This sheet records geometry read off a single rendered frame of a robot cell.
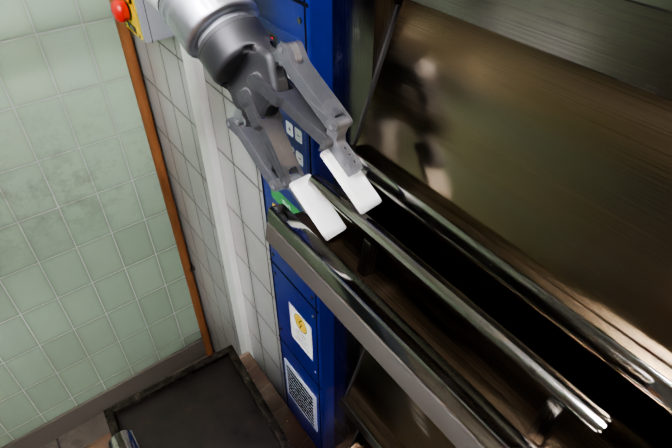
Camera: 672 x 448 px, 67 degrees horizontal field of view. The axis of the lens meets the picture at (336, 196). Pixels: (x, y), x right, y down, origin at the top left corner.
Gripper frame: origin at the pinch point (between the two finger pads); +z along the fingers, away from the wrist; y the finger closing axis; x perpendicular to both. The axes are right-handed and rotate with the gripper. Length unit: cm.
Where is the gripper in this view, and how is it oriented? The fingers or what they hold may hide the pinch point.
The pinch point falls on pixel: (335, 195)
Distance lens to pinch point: 51.0
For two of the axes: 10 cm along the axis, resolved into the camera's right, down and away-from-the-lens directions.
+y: -5.4, 4.6, 7.0
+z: 5.6, 8.2, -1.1
